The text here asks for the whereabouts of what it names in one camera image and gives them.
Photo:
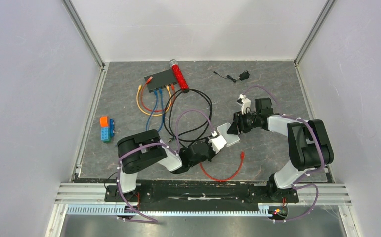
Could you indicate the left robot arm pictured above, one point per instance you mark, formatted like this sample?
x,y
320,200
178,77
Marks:
x,y
140,151

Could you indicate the white plastic box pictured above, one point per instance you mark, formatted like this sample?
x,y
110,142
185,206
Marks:
x,y
231,139

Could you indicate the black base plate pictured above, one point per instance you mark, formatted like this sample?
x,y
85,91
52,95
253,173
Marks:
x,y
191,195

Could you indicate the black power adapter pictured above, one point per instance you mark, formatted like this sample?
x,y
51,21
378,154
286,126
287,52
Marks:
x,y
242,76

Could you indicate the blue orange toy bricks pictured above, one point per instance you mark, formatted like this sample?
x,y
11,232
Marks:
x,y
107,129

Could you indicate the black network switch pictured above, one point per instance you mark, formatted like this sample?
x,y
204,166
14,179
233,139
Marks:
x,y
160,80

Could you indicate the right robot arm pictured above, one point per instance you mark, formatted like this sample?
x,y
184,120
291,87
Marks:
x,y
309,146

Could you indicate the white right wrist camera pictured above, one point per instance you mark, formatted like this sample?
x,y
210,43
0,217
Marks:
x,y
245,104

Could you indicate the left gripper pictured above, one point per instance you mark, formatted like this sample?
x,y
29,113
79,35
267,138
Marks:
x,y
213,152

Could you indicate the black cable teal collar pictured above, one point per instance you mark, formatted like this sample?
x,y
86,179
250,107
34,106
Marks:
x,y
205,125
181,103

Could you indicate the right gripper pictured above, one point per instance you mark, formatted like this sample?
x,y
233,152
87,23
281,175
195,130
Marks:
x,y
237,125

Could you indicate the red glitter tube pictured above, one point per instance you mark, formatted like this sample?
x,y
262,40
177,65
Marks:
x,y
178,74

